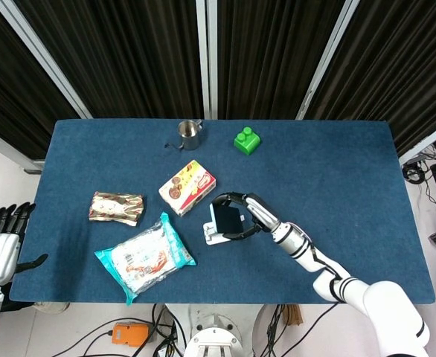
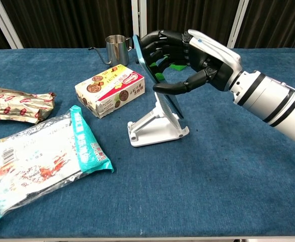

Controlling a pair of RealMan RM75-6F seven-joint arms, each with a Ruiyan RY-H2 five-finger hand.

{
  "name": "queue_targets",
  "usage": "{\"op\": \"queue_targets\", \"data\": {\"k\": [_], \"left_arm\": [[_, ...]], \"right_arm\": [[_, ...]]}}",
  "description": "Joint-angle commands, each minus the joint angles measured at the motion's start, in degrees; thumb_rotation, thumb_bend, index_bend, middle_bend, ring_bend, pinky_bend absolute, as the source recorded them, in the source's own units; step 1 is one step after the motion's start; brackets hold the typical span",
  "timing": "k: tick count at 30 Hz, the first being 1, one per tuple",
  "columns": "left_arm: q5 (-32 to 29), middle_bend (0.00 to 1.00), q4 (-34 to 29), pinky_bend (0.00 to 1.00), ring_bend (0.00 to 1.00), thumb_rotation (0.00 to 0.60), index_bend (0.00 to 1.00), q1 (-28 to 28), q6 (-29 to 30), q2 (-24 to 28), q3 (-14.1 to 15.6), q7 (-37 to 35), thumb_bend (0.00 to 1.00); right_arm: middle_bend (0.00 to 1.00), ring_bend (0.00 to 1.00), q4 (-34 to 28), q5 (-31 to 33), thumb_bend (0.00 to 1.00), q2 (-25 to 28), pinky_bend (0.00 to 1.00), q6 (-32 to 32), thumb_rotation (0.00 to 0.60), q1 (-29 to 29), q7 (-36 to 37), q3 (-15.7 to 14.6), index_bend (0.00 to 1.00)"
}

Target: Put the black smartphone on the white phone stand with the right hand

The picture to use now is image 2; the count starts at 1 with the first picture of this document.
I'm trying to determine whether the teal-edged noodle package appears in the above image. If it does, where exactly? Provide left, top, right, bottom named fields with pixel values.
left=0, top=105, right=115, bottom=225

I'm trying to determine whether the white phone stand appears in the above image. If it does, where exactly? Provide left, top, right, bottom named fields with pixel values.
left=127, top=92, right=190, bottom=148

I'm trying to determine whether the blue table cloth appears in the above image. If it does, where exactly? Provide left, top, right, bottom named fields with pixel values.
left=0, top=47, right=295, bottom=239

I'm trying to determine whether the black smartphone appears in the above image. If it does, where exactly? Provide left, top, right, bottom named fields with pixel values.
left=132, top=34, right=185, bottom=119

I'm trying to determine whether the cookie box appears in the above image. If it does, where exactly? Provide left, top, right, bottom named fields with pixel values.
left=75, top=64, right=145, bottom=119

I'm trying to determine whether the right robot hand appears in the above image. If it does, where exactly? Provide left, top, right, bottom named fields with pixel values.
left=139, top=29, right=243, bottom=95

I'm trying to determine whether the white frame post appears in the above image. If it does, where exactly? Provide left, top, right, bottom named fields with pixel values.
left=0, top=0, right=24, bottom=50
left=131, top=0, right=148, bottom=38
left=229, top=0, right=251, bottom=49

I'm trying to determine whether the steel gooseneck pitcher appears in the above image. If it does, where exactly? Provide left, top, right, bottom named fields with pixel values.
left=88, top=35, right=133, bottom=67

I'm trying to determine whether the gold foil snack bag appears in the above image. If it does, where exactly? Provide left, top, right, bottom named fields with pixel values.
left=0, top=87, right=57, bottom=125

